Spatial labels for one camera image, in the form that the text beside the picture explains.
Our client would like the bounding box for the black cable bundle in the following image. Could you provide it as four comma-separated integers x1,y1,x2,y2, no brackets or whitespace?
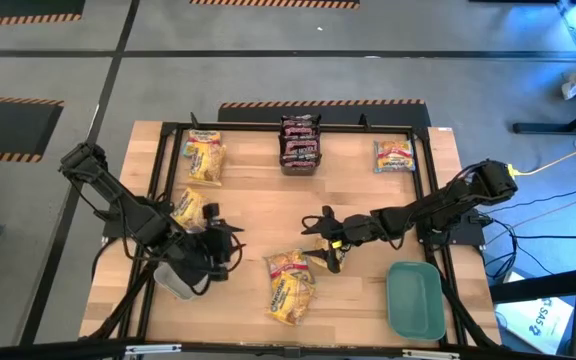
87,238,162,342
427,247,500,347

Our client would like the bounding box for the black desk base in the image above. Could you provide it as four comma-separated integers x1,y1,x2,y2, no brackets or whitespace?
511,94,576,136

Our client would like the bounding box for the black mat with striped edge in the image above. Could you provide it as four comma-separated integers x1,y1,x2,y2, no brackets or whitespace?
189,0,361,10
216,98,433,129
0,95,65,164
0,0,87,29

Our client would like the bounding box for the black aluminium rig frame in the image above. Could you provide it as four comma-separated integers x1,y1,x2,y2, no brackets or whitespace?
117,112,474,349

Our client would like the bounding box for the teal green plastic bin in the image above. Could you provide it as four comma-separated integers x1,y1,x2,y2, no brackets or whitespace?
386,260,447,343

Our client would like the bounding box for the black left wrist camera cable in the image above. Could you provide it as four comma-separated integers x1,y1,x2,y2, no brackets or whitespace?
225,232,246,274

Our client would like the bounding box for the pale grey plastic bin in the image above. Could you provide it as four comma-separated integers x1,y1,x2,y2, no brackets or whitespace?
153,262,204,301

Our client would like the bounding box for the dark translucent plastic bin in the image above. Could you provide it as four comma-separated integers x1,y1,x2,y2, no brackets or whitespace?
277,113,323,177

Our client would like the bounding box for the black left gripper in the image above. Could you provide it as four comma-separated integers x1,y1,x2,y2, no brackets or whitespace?
192,203,245,281

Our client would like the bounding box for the black crossbar beam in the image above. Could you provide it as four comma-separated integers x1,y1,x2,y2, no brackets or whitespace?
0,339,576,360

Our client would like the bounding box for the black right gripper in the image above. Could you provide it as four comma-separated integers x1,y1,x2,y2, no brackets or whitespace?
301,204,374,275

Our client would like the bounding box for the silver metal bracket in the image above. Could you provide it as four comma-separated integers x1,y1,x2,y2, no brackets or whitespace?
124,343,183,357
401,348,462,360

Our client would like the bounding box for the white printed cardboard box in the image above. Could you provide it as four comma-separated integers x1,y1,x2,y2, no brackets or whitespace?
495,294,575,356

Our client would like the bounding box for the yellow Maruchan noodle soup pack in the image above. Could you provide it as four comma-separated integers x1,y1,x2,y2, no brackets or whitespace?
170,187,210,235
187,144,228,187
307,238,347,272
265,272,317,327

